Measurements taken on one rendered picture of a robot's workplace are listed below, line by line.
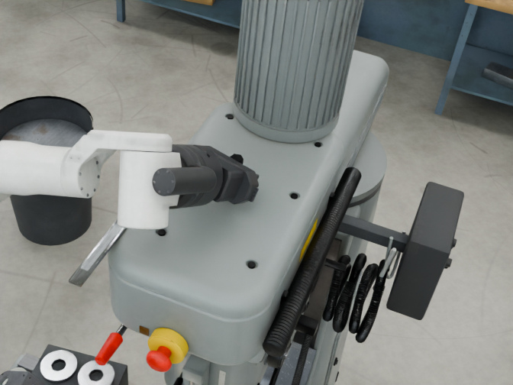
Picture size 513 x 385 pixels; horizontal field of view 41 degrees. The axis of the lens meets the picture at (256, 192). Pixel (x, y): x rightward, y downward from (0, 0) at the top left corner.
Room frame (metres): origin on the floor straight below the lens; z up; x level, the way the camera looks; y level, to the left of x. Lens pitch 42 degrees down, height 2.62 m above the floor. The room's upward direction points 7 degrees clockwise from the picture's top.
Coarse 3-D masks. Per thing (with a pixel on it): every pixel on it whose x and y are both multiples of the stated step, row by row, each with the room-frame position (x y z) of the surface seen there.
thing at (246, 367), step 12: (264, 360) 0.80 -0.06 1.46; (168, 372) 0.76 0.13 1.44; (180, 372) 0.75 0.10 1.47; (216, 372) 0.73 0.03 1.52; (228, 372) 0.72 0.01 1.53; (240, 372) 0.73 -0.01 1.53; (252, 372) 0.74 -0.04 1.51; (264, 372) 0.82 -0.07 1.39; (168, 384) 0.76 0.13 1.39; (216, 384) 0.73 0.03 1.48; (228, 384) 0.72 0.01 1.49; (240, 384) 0.73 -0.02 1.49; (252, 384) 0.75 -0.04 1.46
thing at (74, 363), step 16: (48, 352) 0.99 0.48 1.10; (64, 352) 0.99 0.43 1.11; (48, 368) 0.94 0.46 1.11; (64, 368) 0.95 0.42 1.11; (80, 368) 0.96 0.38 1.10; (96, 368) 0.96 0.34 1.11; (112, 368) 0.96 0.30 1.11; (48, 384) 0.90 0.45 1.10; (64, 384) 0.91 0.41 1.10; (80, 384) 0.91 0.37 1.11; (96, 384) 0.91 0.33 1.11; (112, 384) 0.93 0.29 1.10
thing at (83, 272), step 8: (112, 232) 0.69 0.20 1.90; (120, 232) 0.69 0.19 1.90; (104, 240) 0.67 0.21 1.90; (112, 240) 0.67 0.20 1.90; (96, 248) 0.65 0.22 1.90; (104, 248) 0.65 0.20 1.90; (88, 256) 0.64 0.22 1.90; (96, 256) 0.64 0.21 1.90; (104, 256) 0.64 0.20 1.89; (88, 264) 0.62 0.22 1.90; (96, 264) 0.62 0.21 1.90; (80, 272) 0.61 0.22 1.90; (88, 272) 0.61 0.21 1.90; (72, 280) 0.59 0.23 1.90; (80, 280) 0.59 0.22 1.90
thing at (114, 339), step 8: (120, 328) 0.66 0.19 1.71; (112, 336) 0.64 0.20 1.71; (120, 336) 0.64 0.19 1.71; (104, 344) 0.63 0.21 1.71; (112, 344) 0.63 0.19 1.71; (120, 344) 0.63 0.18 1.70; (104, 352) 0.61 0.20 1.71; (112, 352) 0.62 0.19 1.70; (96, 360) 0.60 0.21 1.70; (104, 360) 0.60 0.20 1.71
